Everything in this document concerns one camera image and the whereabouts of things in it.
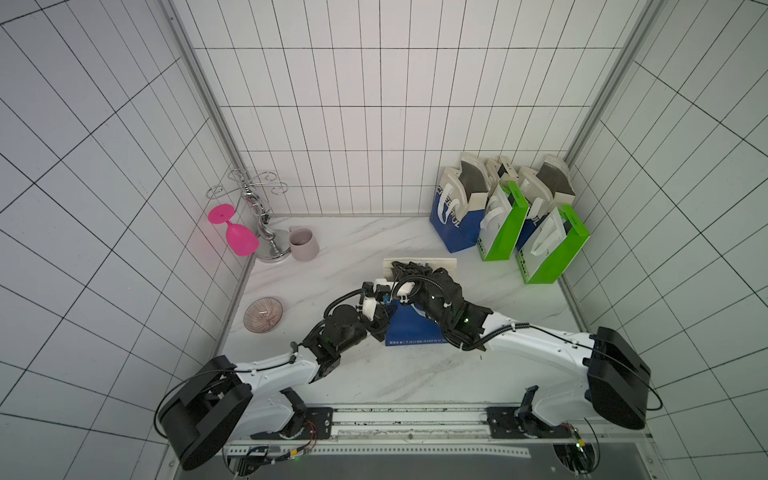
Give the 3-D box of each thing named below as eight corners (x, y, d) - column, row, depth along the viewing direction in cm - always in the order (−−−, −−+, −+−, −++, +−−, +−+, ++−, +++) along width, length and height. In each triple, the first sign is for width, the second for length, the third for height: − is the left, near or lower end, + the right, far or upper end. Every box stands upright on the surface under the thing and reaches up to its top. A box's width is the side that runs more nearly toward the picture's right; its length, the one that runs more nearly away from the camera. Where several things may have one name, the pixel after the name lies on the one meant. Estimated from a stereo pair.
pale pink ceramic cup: (288, 261, 108) (283, 248, 102) (294, 239, 115) (289, 226, 109) (316, 261, 108) (311, 248, 102) (320, 239, 115) (316, 226, 109)
